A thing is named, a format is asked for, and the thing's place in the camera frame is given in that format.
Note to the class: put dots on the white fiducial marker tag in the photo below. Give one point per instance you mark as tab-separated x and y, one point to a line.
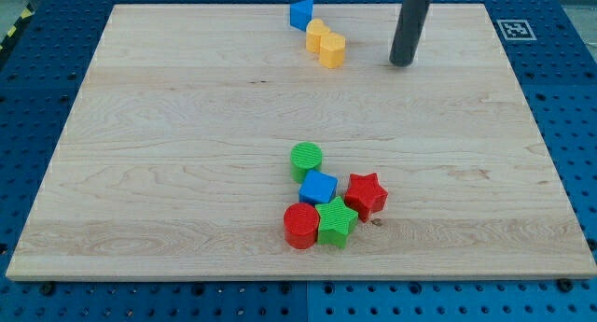
516	30

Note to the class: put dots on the red star block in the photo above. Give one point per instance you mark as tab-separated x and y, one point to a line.
365	195

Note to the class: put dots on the green star block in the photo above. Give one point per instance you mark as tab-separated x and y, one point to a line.
337	222

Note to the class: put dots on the light wooden board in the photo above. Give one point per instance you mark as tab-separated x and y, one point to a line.
174	163

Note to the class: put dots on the blue cube block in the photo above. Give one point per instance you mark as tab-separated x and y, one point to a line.
317	188

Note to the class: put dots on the green cylinder block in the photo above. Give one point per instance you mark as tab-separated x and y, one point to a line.
304	157

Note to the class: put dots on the yellow heart block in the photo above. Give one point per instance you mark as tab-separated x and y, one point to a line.
315	30

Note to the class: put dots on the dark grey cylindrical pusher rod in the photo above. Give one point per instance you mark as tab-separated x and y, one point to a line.
408	32

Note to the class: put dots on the yellow hexagon block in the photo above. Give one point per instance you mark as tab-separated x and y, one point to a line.
332	50

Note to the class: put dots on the red cylinder block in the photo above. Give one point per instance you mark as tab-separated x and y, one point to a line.
301	222

